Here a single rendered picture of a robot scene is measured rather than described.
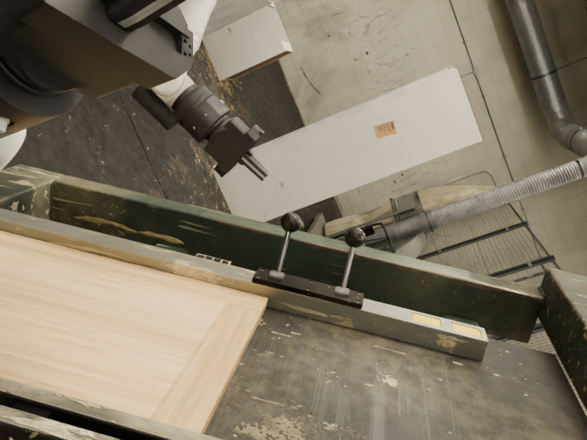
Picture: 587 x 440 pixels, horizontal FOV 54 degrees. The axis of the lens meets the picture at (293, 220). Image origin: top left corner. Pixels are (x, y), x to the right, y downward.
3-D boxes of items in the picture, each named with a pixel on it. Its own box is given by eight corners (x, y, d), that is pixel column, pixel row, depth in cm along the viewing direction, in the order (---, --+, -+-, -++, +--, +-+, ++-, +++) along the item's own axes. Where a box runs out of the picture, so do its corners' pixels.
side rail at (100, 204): (64, 217, 138) (66, 174, 135) (522, 331, 127) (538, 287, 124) (49, 224, 133) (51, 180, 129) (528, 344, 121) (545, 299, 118)
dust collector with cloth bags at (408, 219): (310, 216, 724) (483, 153, 665) (331, 266, 735) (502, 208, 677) (289, 249, 594) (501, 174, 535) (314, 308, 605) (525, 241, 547)
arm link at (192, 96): (217, 100, 117) (176, 60, 116) (213, 92, 106) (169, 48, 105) (178, 140, 117) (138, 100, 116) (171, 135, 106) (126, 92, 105)
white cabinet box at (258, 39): (210, 28, 603) (272, -3, 583) (232, 80, 612) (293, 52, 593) (195, 24, 560) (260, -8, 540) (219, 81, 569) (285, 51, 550)
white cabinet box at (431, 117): (231, 156, 527) (450, 66, 472) (257, 214, 536) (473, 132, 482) (210, 167, 469) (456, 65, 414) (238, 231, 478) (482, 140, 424)
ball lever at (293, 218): (265, 281, 105) (284, 212, 108) (286, 286, 105) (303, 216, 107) (264, 279, 101) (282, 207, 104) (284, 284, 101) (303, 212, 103)
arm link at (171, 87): (182, 106, 114) (203, 41, 113) (176, 99, 105) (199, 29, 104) (150, 95, 113) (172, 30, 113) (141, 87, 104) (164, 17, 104)
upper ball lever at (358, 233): (329, 297, 104) (346, 227, 106) (350, 302, 103) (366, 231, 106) (329, 295, 100) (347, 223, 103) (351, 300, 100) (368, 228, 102)
